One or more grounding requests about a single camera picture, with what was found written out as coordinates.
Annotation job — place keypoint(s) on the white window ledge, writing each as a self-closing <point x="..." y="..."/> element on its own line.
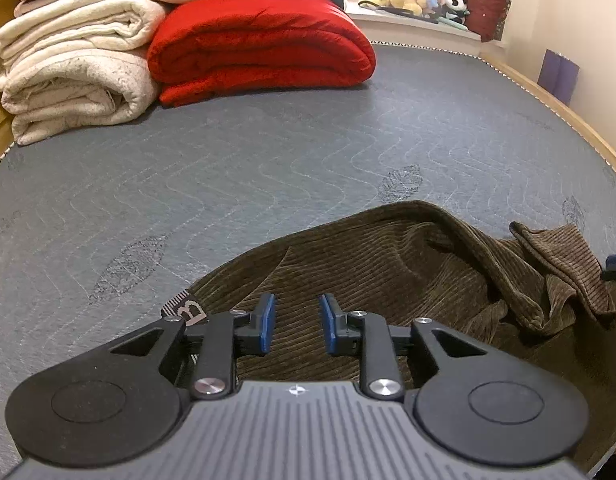
<point x="413" y="25"/>

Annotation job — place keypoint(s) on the red folded blanket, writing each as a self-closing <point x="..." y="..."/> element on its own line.
<point x="258" y="45"/>

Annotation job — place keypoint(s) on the cream fleece folded blanket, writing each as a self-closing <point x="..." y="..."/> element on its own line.
<point x="73" y="25"/>
<point x="78" y="97"/>

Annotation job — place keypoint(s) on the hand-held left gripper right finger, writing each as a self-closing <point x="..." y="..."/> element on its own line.
<point x="329" y="324"/>

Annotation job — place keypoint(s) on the purple box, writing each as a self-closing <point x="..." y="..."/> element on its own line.
<point x="558" y="74"/>

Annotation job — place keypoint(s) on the red embroidered cushion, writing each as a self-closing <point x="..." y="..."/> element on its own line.
<point x="485" y="5"/>

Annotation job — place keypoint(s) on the grey quilted mattress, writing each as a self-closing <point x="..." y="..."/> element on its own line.
<point x="288" y="160"/>

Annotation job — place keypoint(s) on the panda plush toy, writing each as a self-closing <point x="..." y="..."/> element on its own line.
<point x="457" y="6"/>

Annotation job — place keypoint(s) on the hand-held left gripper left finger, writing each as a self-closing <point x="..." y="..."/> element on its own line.
<point x="266" y="322"/>

